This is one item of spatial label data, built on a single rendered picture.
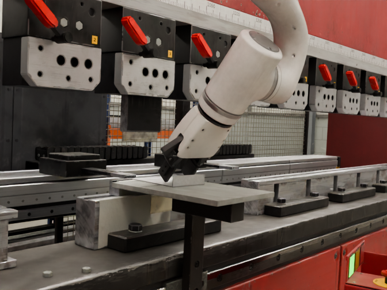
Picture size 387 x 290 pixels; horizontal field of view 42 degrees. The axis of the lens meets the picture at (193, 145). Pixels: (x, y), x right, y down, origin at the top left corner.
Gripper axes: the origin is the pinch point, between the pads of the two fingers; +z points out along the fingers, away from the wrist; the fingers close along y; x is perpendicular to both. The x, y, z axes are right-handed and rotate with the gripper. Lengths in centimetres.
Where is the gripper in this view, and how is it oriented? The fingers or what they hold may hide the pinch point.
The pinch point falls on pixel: (178, 170)
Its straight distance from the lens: 102.6
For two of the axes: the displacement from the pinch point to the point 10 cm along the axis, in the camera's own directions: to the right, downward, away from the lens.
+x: 5.0, 6.9, -5.2
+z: -4.8, 7.2, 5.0
